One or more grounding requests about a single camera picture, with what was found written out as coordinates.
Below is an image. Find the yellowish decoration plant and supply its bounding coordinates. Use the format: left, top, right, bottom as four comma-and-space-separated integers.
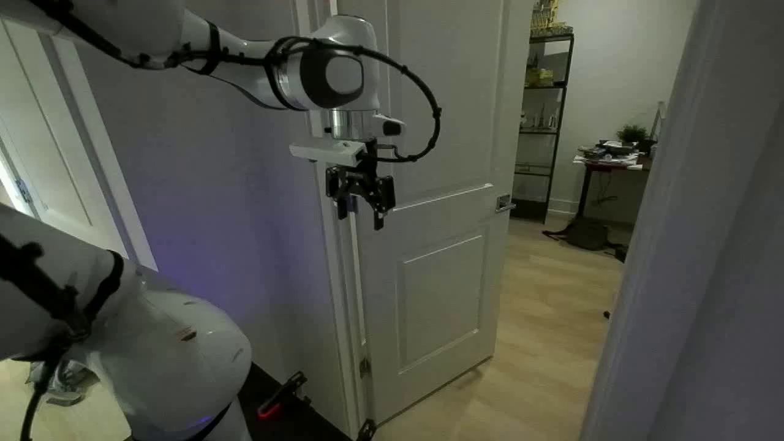
530, 0, 569, 37

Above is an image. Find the black bag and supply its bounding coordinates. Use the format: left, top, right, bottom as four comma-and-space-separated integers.
543, 216, 633, 265

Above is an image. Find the white panel door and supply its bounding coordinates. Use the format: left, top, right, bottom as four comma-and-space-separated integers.
329, 0, 539, 427

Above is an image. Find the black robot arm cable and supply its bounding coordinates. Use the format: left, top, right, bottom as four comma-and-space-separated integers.
0, 0, 443, 441

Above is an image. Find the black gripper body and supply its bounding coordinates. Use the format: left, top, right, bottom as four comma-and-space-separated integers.
324, 159, 399, 208

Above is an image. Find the black mounting table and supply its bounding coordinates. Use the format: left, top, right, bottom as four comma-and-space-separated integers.
236, 363, 356, 441

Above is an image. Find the cluttered papers pile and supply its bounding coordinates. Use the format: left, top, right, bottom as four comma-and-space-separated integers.
577, 138, 649, 171

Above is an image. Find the black metal shelf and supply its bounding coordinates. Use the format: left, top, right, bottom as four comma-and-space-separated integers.
509, 26, 578, 226

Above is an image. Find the small green potted plant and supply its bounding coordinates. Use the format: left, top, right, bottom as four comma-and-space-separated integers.
616, 122, 660, 159

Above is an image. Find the orange black clamp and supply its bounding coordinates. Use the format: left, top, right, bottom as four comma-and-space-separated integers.
256, 370, 312, 423

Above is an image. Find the wooden desk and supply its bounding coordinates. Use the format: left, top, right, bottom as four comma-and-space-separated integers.
570, 149, 655, 265

